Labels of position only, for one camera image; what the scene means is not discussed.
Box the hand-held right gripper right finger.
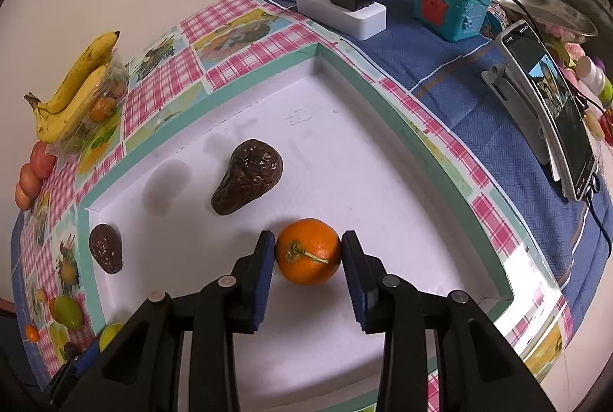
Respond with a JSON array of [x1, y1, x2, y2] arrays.
[[341, 230, 559, 412]]

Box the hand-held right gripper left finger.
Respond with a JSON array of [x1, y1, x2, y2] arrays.
[[50, 230, 276, 412]]

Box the orange with stem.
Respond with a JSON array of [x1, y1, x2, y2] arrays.
[[275, 218, 342, 286]]

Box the white tray with checkered rim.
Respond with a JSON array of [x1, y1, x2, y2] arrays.
[[14, 0, 575, 412]]

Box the large dark avocado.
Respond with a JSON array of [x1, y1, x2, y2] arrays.
[[211, 138, 284, 216]]

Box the small dark avocado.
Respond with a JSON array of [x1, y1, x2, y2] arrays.
[[89, 224, 123, 275]]

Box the yellow-green lime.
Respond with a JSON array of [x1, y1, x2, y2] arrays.
[[98, 323, 124, 353]]

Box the green mango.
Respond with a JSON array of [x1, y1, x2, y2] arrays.
[[52, 296, 84, 330]]

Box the blue quilted cloth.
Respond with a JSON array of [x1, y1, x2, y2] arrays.
[[10, 0, 613, 346]]

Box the clear plastic fruit box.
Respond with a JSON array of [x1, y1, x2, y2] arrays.
[[52, 53, 131, 159]]

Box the grey phone stand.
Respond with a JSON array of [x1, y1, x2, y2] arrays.
[[481, 63, 565, 182]]

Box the red apple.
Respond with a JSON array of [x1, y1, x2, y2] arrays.
[[30, 143, 57, 179], [20, 164, 42, 193], [15, 183, 35, 210]]

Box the yellow banana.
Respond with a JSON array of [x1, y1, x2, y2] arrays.
[[36, 65, 110, 143], [25, 30, 121, 116]]

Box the white power strip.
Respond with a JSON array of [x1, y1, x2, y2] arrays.
[[295, 0, 388, 41]]

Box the smartphone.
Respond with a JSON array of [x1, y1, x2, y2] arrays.
[[495, 20, 598, 202]]

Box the teal toy box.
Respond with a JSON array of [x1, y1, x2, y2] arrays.
[[414, 0, 497, 42]]

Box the white plastic bottle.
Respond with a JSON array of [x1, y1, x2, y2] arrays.
[[576, 57, 607, 93]]

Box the metal bowl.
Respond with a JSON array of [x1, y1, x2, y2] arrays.
[[492, 0, 600, 45]]

